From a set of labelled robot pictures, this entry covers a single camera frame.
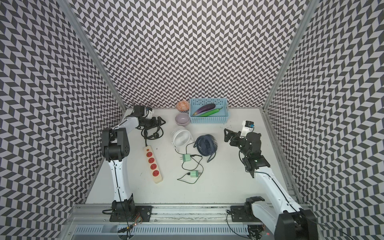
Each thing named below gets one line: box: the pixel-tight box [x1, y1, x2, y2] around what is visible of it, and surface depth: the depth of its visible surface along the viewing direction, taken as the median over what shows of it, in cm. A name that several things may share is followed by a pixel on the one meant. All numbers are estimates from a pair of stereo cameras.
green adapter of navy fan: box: [190, 170, 199, 178], surface depth 84 cm
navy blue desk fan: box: [193, 134, 218, 163], surface depth 91 cm
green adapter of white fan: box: [182, 154, 191, 162], surface depth 93 cm
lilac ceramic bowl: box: [175, 112, 191, 126], surface depth 110 cm
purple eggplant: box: [192, 103, 216, 116], surface depth 115 cm
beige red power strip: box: [143, 145, 163, 184], surface depth 88 cm
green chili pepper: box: [199, 106, 223, 117], surface depth 113 cm
